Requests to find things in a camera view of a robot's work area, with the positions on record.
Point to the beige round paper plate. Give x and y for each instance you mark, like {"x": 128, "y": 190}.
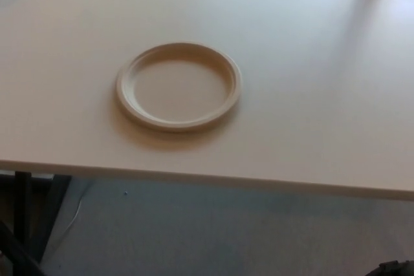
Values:
{"x": 178, "y": 95}

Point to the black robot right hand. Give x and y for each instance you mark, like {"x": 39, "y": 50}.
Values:
{"x": 393, "y": 269}

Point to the dark metal table leg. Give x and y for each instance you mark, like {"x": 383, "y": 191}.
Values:
{"x": 42, "y": 211}

